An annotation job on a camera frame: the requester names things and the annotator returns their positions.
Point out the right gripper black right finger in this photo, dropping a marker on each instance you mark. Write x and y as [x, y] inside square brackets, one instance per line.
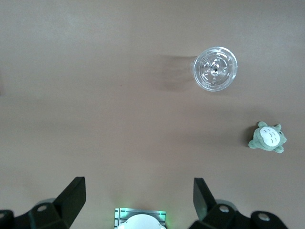
[214, 214]

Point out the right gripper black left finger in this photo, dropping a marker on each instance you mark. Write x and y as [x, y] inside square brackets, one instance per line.
[59, 210]

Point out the grey-green Totoro plush toy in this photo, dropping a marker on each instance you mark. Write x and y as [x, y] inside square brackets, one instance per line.
[268, 138]

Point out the brown paper table cover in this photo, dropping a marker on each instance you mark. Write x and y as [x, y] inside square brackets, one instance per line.
[95, 95]

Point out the clear lidded plastic cup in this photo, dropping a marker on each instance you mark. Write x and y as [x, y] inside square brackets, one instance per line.
[214, 78]

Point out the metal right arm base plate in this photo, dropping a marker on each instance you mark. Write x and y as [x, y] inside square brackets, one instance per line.
[118, 215]

